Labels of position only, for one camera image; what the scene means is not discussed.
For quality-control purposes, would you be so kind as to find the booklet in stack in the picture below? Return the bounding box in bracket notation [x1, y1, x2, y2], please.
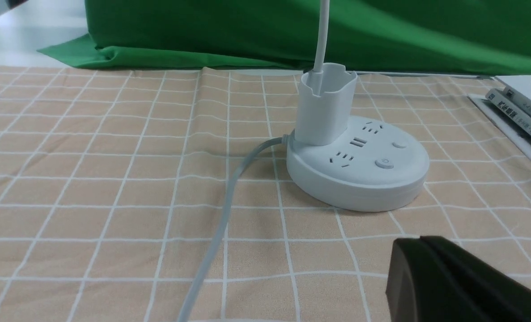
[485, 89, 531, 136]
[468, 94, 531, 161]

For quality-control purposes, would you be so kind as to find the grey lamp power cable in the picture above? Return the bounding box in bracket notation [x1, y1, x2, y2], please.
[176, 136, 295, 322]

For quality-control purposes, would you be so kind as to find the bottom booklet in stack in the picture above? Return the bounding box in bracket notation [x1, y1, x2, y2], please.
[468, 94, 531, 161]

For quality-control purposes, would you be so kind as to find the white desk lamp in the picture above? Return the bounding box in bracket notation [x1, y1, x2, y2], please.
[283, 0, 430, 212]

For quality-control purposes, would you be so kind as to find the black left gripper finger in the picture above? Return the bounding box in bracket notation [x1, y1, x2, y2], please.
[385, 236, 531, 322]

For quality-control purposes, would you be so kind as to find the beige checkered tablecloth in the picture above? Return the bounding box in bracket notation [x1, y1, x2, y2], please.
[0, 66, 531, 322]

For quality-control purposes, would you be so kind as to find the green backdrop cloth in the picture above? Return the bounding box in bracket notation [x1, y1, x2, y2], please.
[40, 0, 531, 75]

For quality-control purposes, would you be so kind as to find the middle booklet in stack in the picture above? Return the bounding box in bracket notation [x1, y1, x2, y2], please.
[485, 89, 531, 136]

